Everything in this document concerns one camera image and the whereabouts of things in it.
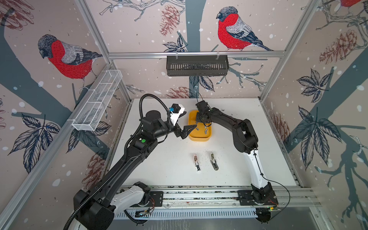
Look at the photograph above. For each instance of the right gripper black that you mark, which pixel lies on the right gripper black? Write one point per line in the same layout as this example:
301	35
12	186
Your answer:
198	116

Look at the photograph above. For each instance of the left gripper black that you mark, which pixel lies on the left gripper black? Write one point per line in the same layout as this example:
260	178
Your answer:
183	133

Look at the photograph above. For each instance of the yellow plastic tray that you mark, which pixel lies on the yellow plastic tray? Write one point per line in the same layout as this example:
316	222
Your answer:
198	134

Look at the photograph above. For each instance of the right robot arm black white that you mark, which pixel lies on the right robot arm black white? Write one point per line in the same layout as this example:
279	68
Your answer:
245	141

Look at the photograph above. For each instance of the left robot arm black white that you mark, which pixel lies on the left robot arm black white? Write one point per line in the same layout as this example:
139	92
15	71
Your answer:
96	208

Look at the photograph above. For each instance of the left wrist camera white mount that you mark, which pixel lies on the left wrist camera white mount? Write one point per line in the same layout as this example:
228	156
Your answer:
176	111

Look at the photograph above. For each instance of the black wall basket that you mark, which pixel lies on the black wall basket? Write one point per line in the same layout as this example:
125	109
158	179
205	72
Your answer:
209	65

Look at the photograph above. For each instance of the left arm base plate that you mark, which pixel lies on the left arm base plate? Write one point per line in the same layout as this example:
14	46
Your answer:
154	199

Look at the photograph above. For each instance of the white wire mesh shelf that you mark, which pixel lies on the white wire mesh shelf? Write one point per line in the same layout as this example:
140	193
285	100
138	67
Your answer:
93	110

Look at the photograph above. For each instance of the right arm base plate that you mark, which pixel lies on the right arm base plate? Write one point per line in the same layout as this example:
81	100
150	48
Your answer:
246	198

